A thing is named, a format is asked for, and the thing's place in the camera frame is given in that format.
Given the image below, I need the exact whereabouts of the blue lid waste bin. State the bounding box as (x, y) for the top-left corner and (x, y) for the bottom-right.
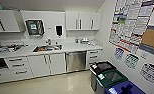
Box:
(104, 82), (148, 94)

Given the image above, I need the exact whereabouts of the chrome faucet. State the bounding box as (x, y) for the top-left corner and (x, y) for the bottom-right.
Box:
(44, 37), (53, 47)

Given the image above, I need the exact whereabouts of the stainless steel dishwasher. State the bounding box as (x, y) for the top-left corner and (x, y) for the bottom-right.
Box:
(65, 50), (88, 74)

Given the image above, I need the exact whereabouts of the long white wall cabinet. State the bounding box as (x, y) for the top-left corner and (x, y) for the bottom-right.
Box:
(0, 8), (26, 34)

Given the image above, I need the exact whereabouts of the wide white drawer unit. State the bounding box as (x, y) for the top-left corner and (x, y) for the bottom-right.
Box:
(4, 55), (34, 81)

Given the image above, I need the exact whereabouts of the small green wall notice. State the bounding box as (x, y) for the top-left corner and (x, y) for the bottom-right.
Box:
(124, 52), (140, 70)

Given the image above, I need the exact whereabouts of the narrow white drawer unit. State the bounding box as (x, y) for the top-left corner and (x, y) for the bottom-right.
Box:
(86, 49), (104, 70)

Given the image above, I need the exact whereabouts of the grey paper towel dispenser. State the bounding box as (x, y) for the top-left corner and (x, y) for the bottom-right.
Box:
(24, 18), (46, 37)

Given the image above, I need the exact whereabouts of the white dish cloth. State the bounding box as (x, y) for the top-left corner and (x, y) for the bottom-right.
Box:
(89, 39), (100, 46)

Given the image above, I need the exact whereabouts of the steel sink basin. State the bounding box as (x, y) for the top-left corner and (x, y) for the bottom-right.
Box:
(32, 44), (64, 54)

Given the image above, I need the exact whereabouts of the large wall poster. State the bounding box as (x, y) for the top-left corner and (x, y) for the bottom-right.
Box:
(108, 0), (154, 56)

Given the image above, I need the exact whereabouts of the black soap dispenser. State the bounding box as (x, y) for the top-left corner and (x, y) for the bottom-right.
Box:
(54, 24), (64, 38)

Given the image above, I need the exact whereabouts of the small blue wall notice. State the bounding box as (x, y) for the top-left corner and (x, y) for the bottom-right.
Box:
(113, 46), (126, 61)

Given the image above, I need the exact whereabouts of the black lid waste bin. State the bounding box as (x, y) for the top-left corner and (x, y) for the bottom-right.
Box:
(89, 60), (118, 94)

